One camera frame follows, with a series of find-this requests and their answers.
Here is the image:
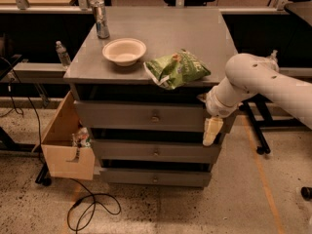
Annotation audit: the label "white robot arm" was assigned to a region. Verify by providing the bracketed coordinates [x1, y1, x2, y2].
[203, 54, 312, 146]

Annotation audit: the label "wooden side bin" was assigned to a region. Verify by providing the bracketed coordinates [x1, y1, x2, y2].
[41, 92, 96, 180]

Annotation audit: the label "grey bottom drawer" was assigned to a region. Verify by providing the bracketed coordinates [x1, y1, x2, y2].
[100, 168, 212, 187]

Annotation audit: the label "grey metal shelf rail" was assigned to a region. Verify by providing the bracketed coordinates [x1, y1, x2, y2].
[14, 62, 65, 84]

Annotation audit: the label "snack packets in bin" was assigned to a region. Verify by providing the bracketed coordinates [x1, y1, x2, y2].
[71, 128, 91, 147]

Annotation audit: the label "black rolling stand leg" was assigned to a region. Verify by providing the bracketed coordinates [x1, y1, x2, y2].
[239, 96, 303, 155]

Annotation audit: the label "grey drawer cabinet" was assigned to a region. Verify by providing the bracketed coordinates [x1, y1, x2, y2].
[64, 7, 236, 173]

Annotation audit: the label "grey drawer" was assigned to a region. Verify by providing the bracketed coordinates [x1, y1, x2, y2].
[92, 139, 220, 163]
[73, 99, 239, 135]
[100, 168, 212, 187]

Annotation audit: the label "black floor cable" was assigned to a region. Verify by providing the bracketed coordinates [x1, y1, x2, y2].
[66, 177, 122, 234]

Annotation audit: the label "grey middle drawer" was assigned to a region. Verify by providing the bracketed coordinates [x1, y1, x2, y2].
[92, 139, 220, 163]

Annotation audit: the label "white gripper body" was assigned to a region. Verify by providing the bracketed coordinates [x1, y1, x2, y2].
[205, 86, 237, 118]

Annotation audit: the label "grey top drawer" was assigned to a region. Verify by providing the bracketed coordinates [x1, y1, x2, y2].
[73, 99, 239, 135]

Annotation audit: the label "silver drink can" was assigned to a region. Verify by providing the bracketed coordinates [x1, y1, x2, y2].
[91, 0, 110, 39]

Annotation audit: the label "green chip bag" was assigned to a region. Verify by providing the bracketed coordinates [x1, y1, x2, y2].
[143, 50, 211, 90]

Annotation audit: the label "clear plastic water bottle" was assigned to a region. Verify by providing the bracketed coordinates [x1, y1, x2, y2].
[56, 41, 71, 69]

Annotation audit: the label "black caster wheel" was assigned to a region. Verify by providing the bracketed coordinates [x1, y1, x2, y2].
[300, 187, 312, 200]

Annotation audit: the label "hand sanitizer pump bottle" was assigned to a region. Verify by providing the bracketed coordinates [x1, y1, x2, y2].
[269, 50, 278, 63]

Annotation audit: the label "white paper bowl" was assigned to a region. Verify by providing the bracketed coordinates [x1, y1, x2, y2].
[102, 38, 146, 66]

